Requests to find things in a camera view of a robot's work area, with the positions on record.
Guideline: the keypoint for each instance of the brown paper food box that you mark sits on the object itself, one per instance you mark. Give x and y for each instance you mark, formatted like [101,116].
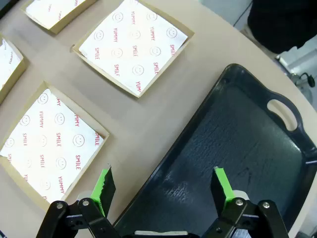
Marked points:
[76,48]
[15,178]
[15,77]
[71,17]

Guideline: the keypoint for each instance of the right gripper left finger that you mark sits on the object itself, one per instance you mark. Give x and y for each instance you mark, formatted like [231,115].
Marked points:
[104,191]

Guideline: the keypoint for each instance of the black caster foot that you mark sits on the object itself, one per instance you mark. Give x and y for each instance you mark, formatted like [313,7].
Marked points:
[307,79]

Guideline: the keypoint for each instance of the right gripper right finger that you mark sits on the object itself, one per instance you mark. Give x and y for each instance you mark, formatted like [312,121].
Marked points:
[220,191]

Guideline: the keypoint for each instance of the person in black cardigan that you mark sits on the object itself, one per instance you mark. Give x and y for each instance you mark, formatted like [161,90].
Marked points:
[280,22]

